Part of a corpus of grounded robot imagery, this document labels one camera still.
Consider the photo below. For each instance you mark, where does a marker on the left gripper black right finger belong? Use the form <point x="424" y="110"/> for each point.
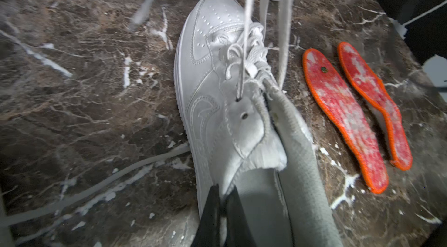
<point x="238" y="231"/>

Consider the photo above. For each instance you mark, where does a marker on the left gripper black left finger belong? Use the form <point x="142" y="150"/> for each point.
<point x="208" y="232"/>

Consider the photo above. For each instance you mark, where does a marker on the red orange insole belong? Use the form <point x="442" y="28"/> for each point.
<point x="335" y="98"/>

